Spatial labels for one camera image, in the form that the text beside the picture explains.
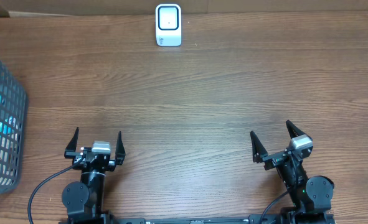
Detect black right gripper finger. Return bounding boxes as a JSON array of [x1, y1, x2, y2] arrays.
[[286, 120, 305, 139], [250, 131, 268, 163]]

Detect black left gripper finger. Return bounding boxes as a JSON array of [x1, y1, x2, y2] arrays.
[[64, 127, 79, 159], [115, 131, 126, 166]]

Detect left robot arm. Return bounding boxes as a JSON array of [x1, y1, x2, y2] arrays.
[[62, 129, 126, 223]]

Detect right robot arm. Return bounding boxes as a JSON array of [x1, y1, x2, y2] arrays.
[[249, 120, 335, 223]]

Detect grey plastic mesh basket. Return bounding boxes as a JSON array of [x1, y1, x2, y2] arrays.
[[0, 60, 29, 194]]

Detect cardboard backboard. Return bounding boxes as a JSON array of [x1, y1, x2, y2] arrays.
[[0, 0, 368, 17]]

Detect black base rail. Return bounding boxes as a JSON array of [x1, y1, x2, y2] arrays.
[[116, 214, 284, 224]]

